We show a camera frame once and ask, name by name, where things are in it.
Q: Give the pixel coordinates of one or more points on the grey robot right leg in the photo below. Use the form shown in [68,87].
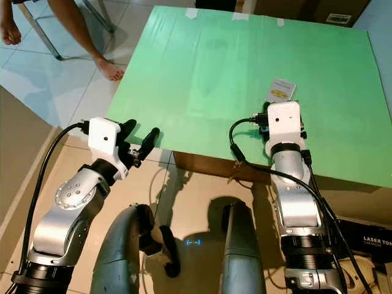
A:
[239,257]

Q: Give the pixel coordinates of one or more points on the white tape piece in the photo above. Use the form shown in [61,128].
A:
[192,12]
[240,15]
[280,22]

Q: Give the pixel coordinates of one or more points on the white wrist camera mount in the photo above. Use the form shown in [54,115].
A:
[283,122]
[104,141]

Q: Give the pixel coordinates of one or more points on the metal frame chair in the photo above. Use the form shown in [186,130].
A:
[46,33]

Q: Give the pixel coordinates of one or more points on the green table cover sheet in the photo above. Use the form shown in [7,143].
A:
[220,73]

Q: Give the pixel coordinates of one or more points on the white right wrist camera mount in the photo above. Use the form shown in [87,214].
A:
[283,122]

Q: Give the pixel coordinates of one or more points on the large cardboard box with label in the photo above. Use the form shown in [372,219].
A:
[306,9]

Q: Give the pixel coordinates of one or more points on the brown table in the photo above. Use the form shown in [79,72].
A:
[202,165]

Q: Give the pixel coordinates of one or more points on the grey robot left leg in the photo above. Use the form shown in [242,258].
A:
[122,257]

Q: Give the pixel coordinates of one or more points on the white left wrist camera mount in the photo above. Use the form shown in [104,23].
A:
[104,141]

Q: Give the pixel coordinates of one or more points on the grey robot leg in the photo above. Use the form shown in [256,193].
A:
[239,257]
[122,257]

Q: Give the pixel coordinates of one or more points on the black laser toner box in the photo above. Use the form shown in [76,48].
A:
[373,242]

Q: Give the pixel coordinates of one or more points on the black cabinet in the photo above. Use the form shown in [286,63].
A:
[214,4]

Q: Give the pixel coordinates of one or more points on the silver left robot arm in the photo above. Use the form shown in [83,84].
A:
[67,208]

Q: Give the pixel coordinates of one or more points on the person bare leg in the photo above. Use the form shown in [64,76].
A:
[76,30]
[9,27]

